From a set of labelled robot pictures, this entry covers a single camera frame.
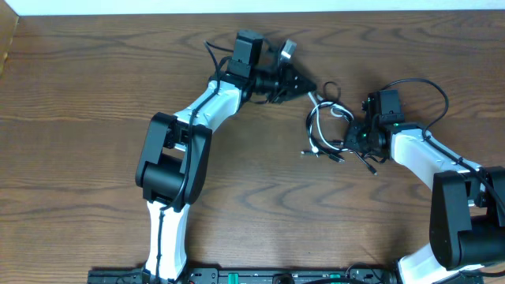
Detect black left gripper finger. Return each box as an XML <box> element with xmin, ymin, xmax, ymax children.
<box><xmin>283</xmin><ymin>88</ymin><xmax>316</xmax><ymax>102</ymax></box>
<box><xmin>293</xmin><ymin>66</ymin><xmax>316</xmax><ymax>89</ymax></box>

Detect white cable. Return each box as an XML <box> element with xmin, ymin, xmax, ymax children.
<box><xmin>307</xmin><ymin>91</ymin><xmax>355</xmax><ymax>154</ymax></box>

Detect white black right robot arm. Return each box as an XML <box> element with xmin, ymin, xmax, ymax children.
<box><xmin>343</xmin><ymin>121</ymin><xmax>504</xmax><ymax>283</ymax></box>

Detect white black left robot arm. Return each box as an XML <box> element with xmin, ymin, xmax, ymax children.
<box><xmin>135</xmin><ymin>63</ymin><xmax>316</xmax><ymax>283</ymax></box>

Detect brown side panel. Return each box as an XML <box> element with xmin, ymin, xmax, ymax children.
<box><xmin>0</xmin><ymin>0</ymin><xmax>19</xmax><ymax>74</ymax></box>

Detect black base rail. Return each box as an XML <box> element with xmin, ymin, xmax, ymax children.
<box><xmin>87</xmin><ymin>267</ymin><xmax>486</xmax><ymax>284</ymax></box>

